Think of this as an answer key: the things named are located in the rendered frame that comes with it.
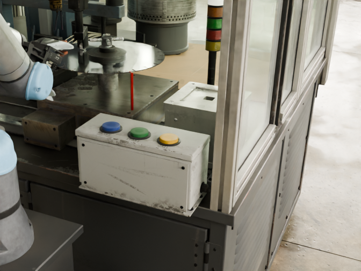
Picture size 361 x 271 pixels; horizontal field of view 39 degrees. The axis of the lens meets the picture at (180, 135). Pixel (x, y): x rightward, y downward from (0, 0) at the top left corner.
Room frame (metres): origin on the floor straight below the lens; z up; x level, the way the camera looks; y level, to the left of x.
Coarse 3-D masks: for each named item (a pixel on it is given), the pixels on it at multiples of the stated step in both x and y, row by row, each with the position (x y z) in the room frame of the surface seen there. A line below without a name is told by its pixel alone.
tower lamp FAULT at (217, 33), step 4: (208, 28) 1.45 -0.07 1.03; (208, 32) 1.44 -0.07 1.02; (212, 32) 1.43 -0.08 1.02; (216, 32) 1.43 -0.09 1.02; (220, 32) 1.44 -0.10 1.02; (208, 36) 1.44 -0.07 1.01; (212, 36) 1.43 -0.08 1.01; (216, 36) 1.43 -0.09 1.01; (220, 36) 1.44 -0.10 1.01; (212, 40) 1.43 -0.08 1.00; (216, 40) 1.43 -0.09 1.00
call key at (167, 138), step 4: (160, 136) 0.98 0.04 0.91; (164, 136) 0.99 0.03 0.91; (168, 136) 0.99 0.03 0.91; (172, 136) 0.99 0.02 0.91; (176, 136) 0.99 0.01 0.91; (160, 140) 0.97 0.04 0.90; (164, 140) 0.97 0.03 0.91; (168, 140) 0.97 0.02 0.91; (172, 140) 0.97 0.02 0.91; (176, 140) 0.97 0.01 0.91
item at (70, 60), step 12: (132, 48) 1.50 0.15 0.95; (144, 48) 1.51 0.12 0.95; (156, 48) 1.51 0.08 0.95; (72, 60) 1.36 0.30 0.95; (84, 60) 1.37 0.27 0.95; (96, 60) 1.37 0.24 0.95; (120, 60) 1.38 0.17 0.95; (132, 60) 1.38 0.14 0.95; (144, 60) 1.39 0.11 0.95; (156, 60) 1.39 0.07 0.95; (84, 72) 1.26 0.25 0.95; (96, 72) 1.27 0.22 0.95; (108, 72) 1.27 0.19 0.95; (120, 72) 1.27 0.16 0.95
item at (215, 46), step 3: (207, 42) 1.44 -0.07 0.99; (210, 42) 1.44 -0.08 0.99; (213, 42) 1.43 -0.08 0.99; (216, 42) 1.43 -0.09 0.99; (219, 42) 1.44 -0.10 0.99; (207, 45) 1.44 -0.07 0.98; (210, 45) 1.43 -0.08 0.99; (213, 45) 1.43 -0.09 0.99; (216, 45) 1.43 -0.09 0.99; (219, 45) 1.44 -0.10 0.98; (207, 48) 1.44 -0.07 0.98; (210, 48) 1.44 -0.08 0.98; (213, 48) 1.43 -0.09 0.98; (216, 48) 1.44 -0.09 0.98; (219, 48) 1.44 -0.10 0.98; (210, 51) 1.43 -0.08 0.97; (213, 51) 1.43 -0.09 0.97; (216, 51) 1.43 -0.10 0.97
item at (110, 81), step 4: (100, 76) 1.40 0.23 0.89; (104, 76) 1.40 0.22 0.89; (108, 76) 1.40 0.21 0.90; (112, 76) 1.40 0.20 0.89; (116, 76) 1.41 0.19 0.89; (100, 80) 1.40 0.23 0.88; (104, 80) 1.40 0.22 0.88; (108, 80) 1.40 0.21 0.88; (112, 80) 1.40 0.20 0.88; (116, 80) 1.41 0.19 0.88; (100, 84) 1.40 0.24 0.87; (104, 84) 1.40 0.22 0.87; (108, 84) 1.40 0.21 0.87; (112, 84) 1.40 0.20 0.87; (116, 84) 1.41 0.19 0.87; (100, 88) 1.40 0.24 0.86; (104, 88) 1.40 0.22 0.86; (108, 88) 1.40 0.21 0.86; (112, 88) 1.40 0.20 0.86; (116, 88) 1.41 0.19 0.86
